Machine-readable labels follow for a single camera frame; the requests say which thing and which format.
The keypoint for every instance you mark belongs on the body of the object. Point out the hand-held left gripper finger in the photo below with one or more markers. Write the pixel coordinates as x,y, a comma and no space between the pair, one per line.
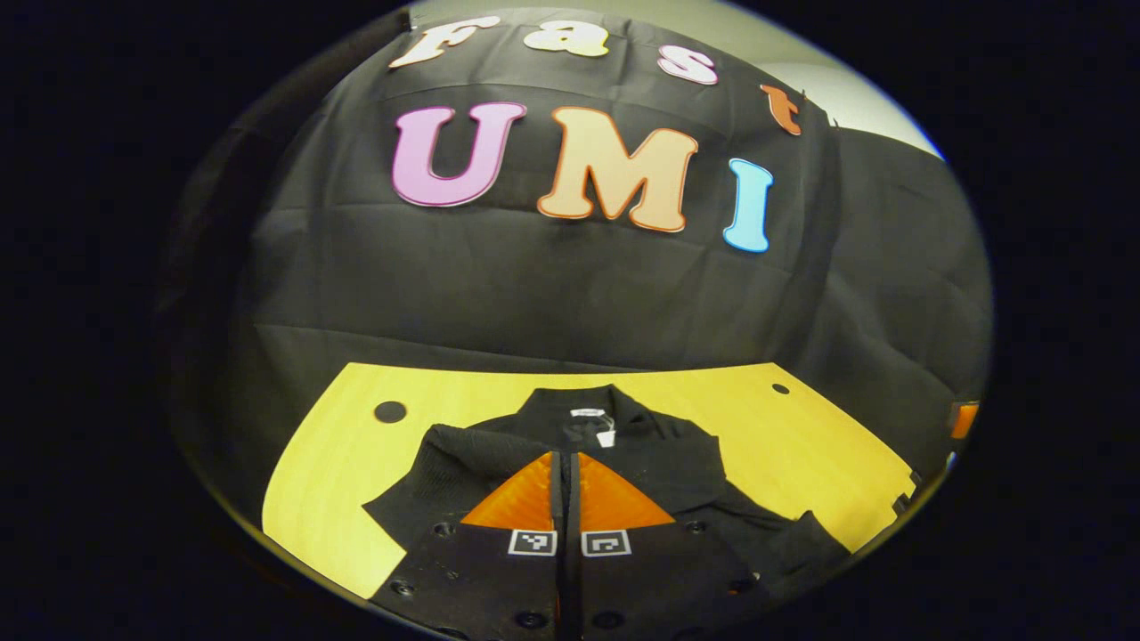
558,499
574,499

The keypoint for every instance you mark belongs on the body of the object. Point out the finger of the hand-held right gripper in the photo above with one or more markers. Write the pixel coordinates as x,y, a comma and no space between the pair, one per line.
964,420

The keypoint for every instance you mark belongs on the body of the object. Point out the black garment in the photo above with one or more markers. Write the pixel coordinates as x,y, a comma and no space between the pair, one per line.
677,463

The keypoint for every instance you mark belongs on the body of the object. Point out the black backdrop cloth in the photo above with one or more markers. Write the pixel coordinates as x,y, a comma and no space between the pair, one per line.
579,294

